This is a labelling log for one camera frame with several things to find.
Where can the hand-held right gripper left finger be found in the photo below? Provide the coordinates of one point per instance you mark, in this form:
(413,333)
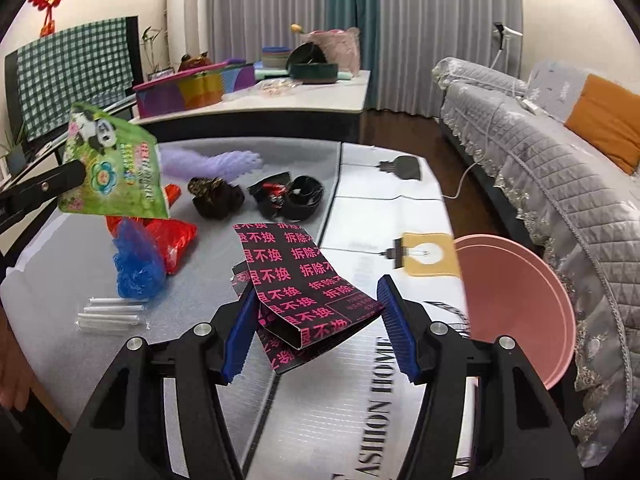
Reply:
(240,330)

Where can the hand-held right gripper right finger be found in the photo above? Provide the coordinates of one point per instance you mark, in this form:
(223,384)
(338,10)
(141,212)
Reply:
(395,325)

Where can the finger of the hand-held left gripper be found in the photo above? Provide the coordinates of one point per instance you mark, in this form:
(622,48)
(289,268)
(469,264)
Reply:
(50,182)

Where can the black box with pink print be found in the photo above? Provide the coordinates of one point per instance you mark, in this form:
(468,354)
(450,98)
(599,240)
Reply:
(290,280)

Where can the green panda print packet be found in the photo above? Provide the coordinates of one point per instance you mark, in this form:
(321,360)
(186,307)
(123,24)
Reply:
(125,180)

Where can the large red plastic bag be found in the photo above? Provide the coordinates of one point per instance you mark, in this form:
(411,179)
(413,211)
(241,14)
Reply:
(172,245)

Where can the pink plastic basin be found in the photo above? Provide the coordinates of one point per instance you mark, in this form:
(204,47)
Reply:
(510,305)

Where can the blue plastic bag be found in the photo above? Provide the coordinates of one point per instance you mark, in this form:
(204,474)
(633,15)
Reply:
(137,265)

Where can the small red plastic bag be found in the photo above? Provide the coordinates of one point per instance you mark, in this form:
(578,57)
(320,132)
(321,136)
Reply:
(172,194)

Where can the printed grey table cover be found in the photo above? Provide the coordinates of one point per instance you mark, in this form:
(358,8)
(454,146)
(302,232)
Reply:
(375,220)

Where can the green checked cloth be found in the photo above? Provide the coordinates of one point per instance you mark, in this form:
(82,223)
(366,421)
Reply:
(75,75)

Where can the clear pack of white tubes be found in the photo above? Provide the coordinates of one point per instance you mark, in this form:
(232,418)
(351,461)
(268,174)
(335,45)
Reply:
(110,315)

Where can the dark brown crumpled wrapper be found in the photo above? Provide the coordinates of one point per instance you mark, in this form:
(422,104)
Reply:
(215,199)

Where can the black round band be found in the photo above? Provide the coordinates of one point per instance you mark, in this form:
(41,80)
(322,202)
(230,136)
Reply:
(306,199)

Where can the colourful storage box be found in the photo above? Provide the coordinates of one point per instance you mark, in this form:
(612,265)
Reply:
(185,90)

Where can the green potted plant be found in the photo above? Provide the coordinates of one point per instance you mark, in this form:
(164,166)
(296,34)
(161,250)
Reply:
(151,47)

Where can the dark brown ornament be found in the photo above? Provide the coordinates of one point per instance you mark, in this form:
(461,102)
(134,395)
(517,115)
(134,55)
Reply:
(192,61)

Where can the grey quilted sofa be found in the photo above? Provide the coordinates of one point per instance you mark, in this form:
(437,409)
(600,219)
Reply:
(530,160)

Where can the white desk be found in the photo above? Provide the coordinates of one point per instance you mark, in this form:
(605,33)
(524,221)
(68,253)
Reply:
(300,105)

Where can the clear plastic bag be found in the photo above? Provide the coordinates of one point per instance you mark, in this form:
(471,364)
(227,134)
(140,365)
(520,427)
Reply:
(270,89)

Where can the mint green roll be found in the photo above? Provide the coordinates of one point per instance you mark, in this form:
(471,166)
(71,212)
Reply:
(346,76)

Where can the white power adapter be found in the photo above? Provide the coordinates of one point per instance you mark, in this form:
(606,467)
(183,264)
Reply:
(529,105)

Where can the stack of coloured bowls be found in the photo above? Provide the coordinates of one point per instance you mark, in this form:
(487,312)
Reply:
(275,56)

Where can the dark round lidded box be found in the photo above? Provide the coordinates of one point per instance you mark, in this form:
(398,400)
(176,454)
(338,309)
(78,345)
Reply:
(312,71)

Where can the pink lace basket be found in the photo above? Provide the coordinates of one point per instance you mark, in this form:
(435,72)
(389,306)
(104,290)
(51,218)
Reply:
(342,50)

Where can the orange cushion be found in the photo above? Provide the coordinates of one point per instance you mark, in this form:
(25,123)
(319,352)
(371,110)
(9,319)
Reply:
(607,120)

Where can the grey curtain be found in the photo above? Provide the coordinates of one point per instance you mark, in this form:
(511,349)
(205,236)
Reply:
(440,20)

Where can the white clip-on stand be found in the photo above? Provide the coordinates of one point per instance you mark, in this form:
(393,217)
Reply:
(502,35)

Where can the teal curtain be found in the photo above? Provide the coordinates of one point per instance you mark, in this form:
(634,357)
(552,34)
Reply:
(350,5)

